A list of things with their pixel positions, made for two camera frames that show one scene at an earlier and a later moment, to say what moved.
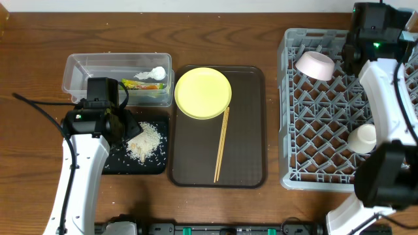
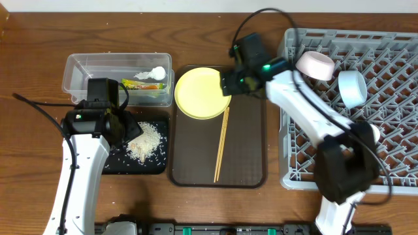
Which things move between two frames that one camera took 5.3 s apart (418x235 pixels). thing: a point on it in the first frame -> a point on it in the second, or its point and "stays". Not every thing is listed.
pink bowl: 315,65 stays
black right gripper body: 345,51 -> 235,83
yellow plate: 202,93 stays
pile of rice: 145,143 stays
